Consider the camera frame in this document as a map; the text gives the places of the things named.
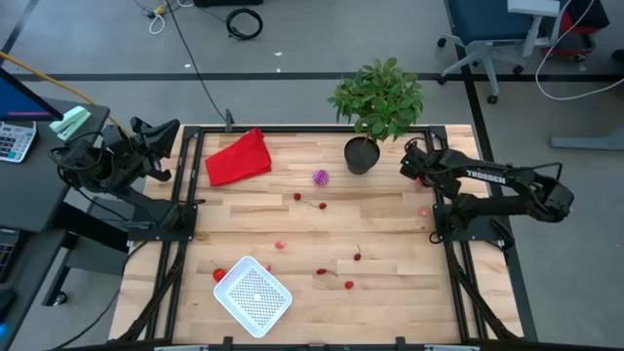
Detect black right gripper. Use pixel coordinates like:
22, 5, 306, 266
400, 145, 462, 196

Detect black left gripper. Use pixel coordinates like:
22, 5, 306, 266
104, 116, 180, 182

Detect twin red cherries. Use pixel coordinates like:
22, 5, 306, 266
292, 192, 329, 211

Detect white perforated plastic basket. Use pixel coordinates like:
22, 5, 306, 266
213, 255, 293, 339

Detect green plant in black pot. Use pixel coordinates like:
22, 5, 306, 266
326, 57, 425, 176

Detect red folded cloth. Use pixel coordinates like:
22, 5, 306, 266
204, 127, 273, 188

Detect mint green stapler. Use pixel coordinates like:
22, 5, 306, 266
48, 105, 93, 141

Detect black side desk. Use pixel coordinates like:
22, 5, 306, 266
0, 97, 129, 351

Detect grey desk calculator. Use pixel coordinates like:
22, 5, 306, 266
0, 121, 38, 164

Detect computer monitor blue screen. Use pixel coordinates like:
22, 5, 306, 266
0, 65, 64, 123

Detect blue grey office chair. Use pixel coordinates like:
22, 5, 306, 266
436, 0, 562, 105

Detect grey desk foot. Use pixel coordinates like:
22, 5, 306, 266
549, 127, 624, 151

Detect black keyboard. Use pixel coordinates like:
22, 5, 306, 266
0, 228, 23, 284

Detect red black cart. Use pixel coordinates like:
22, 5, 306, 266
545, 0, 610, 62

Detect long black floor cable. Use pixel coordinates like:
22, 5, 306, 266
165, 0, 231, 126

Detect short white looped cable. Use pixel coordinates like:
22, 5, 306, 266
147, 0, 196, 36

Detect yellow cable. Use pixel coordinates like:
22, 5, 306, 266
0, 51, 131, 136

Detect coiled black cable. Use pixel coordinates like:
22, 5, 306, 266
225, 7, 264, 41

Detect long white cable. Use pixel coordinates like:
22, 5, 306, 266
534, 0, 624, 102

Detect black cable under desk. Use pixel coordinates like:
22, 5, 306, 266
48, 241, 148, 351

